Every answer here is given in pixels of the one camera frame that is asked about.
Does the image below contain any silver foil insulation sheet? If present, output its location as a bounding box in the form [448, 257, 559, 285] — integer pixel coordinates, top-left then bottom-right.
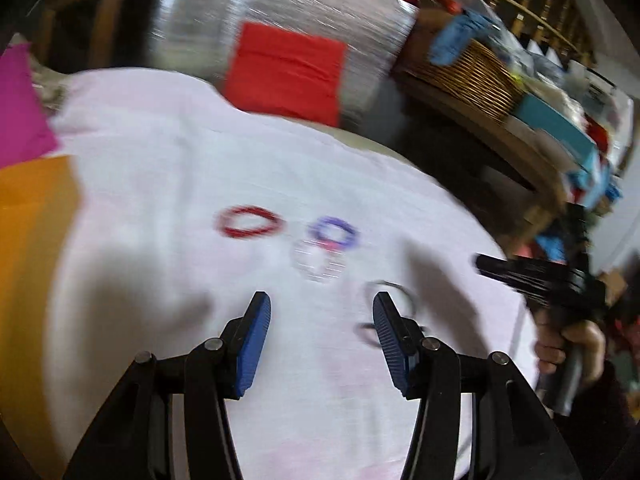
[144, 0, 418, 126]

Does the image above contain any magenta cloth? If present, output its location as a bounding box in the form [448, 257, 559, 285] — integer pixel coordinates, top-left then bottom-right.
[0, 44, 58, 168]

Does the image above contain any person's right hand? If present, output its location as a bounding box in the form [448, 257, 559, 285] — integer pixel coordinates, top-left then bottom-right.
[534, 310, 606, 386]

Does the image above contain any clear bead bracelet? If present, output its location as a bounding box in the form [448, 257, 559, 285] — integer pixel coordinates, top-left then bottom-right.
[290, 237, 350, 284]

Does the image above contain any white pink bed cloth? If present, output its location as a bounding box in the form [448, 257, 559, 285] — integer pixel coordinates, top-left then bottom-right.
[46, 69, 536, 479]

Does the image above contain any blue cloth in basket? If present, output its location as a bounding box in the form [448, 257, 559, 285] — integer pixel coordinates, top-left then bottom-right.
[428, 9, 500, 66]

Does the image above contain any wooden shelf table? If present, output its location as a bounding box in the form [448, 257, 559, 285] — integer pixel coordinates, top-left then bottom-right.
[394, 74, 566, 254]

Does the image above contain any black bangle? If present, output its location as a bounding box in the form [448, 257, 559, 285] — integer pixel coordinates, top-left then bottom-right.
[354, 318, 427, 349]

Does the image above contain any woven wicker basket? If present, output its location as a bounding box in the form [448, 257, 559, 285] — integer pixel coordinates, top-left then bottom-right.
[392, 8, 523, 122]

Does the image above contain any teal box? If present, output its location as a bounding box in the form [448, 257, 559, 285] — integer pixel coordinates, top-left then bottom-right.
[513, 93, 597, 167]

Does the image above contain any red bead bracelet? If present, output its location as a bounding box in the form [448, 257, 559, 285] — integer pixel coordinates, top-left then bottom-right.
[214, 204, 286, 241]

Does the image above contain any orange cardboard box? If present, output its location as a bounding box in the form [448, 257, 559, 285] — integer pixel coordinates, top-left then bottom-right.
[1, 156, 80, 479]

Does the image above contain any red pillow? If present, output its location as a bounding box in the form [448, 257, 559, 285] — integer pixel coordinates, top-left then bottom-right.
[222, 22, 347, 127]

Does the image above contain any purple bead bracelet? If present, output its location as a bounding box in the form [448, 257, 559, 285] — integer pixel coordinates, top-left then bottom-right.
[306, 214, 362, 252]

